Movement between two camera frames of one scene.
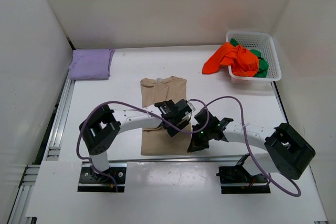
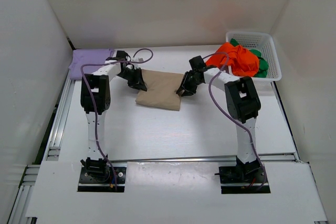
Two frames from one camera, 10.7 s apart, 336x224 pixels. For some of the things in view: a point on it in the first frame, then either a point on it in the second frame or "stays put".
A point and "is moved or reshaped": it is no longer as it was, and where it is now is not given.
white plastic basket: [264, 43] stays put
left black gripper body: [172, 128] -> [135, 77]
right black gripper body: [197, 142] -> [189, 81]
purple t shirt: [91, 64] stays put
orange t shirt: [242, 62] stays put
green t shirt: [263, 63] stays put
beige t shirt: [155, 140] is moved or reshaped
